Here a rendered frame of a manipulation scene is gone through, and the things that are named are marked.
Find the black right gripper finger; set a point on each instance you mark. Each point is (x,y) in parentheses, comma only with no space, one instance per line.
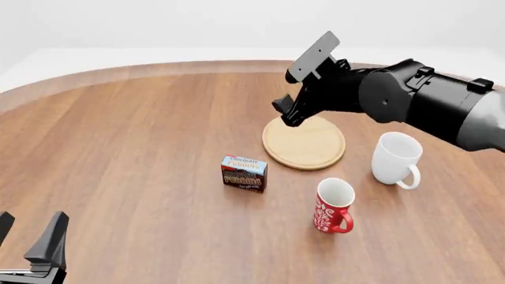
(282,104)
(295,120)

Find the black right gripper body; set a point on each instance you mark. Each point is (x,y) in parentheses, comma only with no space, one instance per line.
(315,94)

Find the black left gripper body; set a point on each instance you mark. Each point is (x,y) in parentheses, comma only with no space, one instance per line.
(27,276)

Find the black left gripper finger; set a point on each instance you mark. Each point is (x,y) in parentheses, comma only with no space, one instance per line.
(4,225)
(49,245)

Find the black and grey right robot arm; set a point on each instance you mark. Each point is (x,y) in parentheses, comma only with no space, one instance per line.
(430,97)

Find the round wooden plate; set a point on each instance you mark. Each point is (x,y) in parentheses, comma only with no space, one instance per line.
(305,145)

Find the small flat plate on stalk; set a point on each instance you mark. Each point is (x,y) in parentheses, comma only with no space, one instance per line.
(313,56)

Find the chocolate pudding box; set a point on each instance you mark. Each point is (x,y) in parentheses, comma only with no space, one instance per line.
(244,176)

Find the red patterned mug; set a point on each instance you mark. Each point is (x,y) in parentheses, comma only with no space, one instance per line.
(333,207)

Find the white mug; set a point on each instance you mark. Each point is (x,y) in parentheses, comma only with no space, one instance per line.
(394,159)

